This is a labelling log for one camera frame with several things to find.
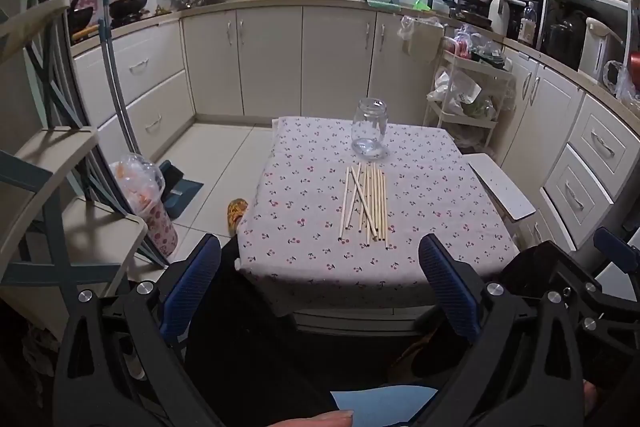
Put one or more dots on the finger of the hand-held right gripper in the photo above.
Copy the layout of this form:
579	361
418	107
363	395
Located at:
575	269
617	249

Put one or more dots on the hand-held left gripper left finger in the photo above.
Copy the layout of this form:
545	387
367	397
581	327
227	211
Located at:
195	287

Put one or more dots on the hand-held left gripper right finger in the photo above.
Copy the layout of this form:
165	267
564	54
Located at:
450	292

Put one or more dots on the bundle of wooden chopsticks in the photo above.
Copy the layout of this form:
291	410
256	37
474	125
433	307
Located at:
372	207

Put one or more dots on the clear glass jar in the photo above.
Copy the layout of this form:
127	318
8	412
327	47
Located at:
370	127

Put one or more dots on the person's left hand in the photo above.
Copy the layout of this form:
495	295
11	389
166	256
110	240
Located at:
320	419

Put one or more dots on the floral trash bin with bag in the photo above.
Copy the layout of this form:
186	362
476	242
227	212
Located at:
160	227

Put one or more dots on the yellow patterned slipper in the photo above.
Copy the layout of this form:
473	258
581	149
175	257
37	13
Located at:
236	214

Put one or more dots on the teal dustpan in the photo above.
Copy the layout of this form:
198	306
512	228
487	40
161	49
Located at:
180	197

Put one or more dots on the white stool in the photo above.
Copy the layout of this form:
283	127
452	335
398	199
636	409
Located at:
505	189

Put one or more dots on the cream side base cabinet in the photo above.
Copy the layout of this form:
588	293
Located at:
565	142

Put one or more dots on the blue sheet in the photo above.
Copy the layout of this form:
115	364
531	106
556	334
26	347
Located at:
385	404

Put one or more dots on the cherry print tablecloth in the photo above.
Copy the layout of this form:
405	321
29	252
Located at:
300	207

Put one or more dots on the clear crumpled plastic bag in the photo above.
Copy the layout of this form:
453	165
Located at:
622	79

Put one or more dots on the beige and teal folding rack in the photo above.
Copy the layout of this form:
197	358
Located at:
55	152

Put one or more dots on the white thermos kettle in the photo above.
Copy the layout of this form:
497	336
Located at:
597	52

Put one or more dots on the cream drawer cabinet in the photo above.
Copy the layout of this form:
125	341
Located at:
140	87

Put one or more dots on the white rolling cart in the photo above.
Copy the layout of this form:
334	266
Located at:
495	77

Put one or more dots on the black cooking pot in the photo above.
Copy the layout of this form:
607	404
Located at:
562	39

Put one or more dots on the clear plastic bottle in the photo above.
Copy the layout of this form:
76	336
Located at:
526	27

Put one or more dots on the plastic wrapped groceries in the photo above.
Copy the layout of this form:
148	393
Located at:
475	47

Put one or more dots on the cream sink base cabinet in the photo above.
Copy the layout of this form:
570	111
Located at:
310	62

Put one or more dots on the hanging white plastic bag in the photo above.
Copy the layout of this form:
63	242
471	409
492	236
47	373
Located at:
420	39

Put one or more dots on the white jug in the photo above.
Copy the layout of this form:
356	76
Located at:
498	17

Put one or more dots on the green dishcloth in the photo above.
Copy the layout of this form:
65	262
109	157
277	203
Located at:
395	4

